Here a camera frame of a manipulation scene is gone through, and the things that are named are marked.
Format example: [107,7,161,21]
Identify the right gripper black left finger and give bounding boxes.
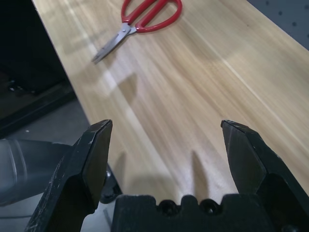
[23,119,113,232]

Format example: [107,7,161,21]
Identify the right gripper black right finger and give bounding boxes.
[220,119,309,232]

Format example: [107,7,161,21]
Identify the red handled scissors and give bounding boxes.
[91,0,183,65]

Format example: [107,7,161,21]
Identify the grey metal pegboard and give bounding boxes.
[250,0,309,51]

